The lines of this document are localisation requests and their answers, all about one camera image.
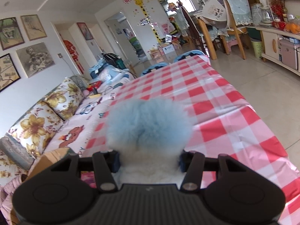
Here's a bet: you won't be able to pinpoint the pile of light blue bedding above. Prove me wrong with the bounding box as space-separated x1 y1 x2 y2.
88 60 132 85

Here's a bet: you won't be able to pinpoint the unframed grey sketch canvas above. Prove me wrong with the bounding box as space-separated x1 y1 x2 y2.
16 42 56 78

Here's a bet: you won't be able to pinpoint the cartoon printed sofa blanket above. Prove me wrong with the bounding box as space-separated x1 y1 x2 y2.
44 82 132 157

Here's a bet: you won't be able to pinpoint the grey sofa cushion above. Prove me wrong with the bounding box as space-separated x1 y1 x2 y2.
0 136 35 172

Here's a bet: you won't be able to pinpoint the blue plastic stool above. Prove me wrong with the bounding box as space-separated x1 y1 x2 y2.
173 49 208 64
140 61 168 76

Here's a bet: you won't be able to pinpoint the dark framed wall picture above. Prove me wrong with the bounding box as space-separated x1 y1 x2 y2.
0 17 25 51

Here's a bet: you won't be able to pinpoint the white cardboard box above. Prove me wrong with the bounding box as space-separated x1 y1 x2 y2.
161 44 177 62

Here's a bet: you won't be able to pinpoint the red framed wall picture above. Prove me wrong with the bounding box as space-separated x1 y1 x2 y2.
76 22 94 41

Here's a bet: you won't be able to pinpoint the pink printed plastic bag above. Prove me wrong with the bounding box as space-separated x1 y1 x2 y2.
160 22 175 35

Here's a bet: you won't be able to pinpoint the stack of coloured storage bins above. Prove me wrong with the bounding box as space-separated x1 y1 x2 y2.
128 37 144 57

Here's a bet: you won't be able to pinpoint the glass kettle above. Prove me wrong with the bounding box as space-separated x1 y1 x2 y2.
260 5 275 27

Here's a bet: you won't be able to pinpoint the pile of oranges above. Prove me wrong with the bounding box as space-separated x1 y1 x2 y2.
284 19 300 35

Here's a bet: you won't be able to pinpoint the red white checkered tablecloth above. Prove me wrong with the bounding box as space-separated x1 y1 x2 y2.
80 51 300 225

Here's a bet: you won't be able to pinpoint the cream sideboard cabinet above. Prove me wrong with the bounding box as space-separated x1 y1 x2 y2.
255 24 300 76

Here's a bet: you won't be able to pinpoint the green printed cardboard box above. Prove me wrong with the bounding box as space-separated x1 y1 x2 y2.
23 147 80 186

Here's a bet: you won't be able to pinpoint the black suitcase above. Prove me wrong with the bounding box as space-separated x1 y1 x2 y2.
101 53 127 70

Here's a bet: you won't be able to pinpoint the red berry branch bouquet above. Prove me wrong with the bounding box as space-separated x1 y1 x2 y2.
267 0 286 20

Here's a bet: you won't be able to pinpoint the red packet on sofa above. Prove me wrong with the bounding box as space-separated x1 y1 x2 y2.
85 82 103 97

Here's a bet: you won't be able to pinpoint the wooden chair with dark jacket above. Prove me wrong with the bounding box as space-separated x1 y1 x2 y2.
179 5 209 57

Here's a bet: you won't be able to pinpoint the floral sofa cushion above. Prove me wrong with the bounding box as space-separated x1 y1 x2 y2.
44 78 85 122
7 100 69 160

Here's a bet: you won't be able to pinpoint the green waste bin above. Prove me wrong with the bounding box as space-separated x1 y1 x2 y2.
250 39 263 59

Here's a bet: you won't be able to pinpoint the red hanging knot decoration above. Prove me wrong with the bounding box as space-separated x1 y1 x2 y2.
63 39 85 74

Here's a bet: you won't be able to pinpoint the pink sofa cover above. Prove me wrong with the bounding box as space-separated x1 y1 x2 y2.
0 175 32 225

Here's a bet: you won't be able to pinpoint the brown framed wall drawing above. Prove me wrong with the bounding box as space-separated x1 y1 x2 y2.
20 14 47 42

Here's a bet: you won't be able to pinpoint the pink stool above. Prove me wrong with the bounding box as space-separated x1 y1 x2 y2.
221 39 238 55

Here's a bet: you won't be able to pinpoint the black framed yellow picture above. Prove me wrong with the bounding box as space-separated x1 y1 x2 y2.
0 53 21 92

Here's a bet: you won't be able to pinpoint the white printed cloth bag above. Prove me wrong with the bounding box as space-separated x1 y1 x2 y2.
202 0 228 28

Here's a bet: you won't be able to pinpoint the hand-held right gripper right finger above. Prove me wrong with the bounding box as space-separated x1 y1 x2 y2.
178 150 249 191

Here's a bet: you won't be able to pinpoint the fluffy blue white plush toy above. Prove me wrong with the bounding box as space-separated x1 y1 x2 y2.
106 98 194 185

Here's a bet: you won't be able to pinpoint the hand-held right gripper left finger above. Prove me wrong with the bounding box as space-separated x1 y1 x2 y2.
50 150 122 191

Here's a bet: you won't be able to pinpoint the giraffe height chart sticker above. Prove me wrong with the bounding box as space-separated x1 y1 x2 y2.
133 0 164 44

